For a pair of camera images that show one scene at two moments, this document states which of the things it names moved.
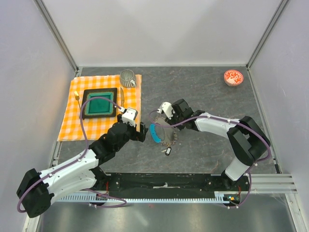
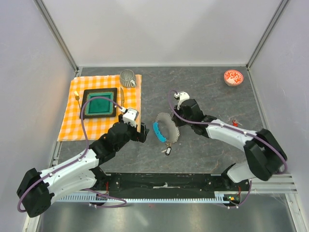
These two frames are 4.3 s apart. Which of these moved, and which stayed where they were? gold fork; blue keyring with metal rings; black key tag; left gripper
Moved: blue keyring with metal rings
Stayed: left gripper; black key tag; gold fork
